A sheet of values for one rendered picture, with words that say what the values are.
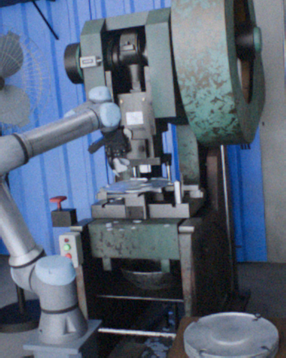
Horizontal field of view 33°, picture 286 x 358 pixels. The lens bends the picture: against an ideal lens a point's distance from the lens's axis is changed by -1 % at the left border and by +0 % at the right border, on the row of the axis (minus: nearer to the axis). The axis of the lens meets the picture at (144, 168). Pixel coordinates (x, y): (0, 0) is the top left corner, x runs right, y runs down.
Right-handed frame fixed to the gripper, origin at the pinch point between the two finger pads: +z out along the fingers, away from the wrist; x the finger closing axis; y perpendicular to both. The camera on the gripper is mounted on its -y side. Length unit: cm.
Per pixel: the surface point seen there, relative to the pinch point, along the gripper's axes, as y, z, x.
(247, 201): 34, 100, 110
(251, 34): 53, -34, 39
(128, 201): -1.4, 18.3, 5.9
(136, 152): 2.3, 3.1, 19.9
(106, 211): -13.5, 24.1, 7.3
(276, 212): 52, 108, 108
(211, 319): 36, 35, -40
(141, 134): 4.5, -2.2, 25.5
